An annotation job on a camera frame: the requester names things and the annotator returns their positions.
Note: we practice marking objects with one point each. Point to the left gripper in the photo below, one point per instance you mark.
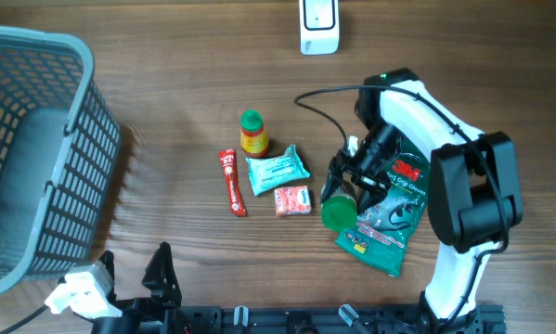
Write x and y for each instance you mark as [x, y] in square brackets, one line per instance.
[165, 292]

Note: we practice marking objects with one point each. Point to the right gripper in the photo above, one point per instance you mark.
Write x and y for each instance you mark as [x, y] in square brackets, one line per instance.
[342, 160]

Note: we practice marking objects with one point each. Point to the green lid jar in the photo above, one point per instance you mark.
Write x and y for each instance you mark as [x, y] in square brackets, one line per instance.
[339, 211]

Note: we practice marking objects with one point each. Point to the green 3M gloves packet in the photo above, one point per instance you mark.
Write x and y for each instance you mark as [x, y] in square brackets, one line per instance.
[381, 234]

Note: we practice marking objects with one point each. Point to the red tissue packet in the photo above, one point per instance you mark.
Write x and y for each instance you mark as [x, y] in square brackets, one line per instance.
[292, 200]

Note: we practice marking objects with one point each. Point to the teal tissue packet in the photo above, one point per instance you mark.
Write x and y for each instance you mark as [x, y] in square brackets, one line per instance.
[266, 174]

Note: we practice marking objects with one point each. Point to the green cap sauce bottle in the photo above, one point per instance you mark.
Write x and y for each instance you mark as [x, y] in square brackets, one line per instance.
[253, 138]

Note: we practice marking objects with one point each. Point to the red sachet stick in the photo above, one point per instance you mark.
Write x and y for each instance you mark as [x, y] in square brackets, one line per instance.
[228, 161]

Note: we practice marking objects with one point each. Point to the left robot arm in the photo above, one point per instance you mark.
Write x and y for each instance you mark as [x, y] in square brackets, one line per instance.
[175, 321]

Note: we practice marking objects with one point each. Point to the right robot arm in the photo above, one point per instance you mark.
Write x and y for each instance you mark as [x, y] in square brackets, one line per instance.
[474, 195]

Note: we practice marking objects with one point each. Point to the white barcode scanner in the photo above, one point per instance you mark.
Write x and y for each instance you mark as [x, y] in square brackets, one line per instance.
[319, 27]

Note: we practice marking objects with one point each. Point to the grey plastic mesh basket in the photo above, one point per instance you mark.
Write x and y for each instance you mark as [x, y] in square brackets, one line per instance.
[59, 144]

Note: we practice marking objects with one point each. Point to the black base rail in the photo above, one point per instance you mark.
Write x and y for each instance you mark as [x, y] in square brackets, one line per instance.
[393, 318]

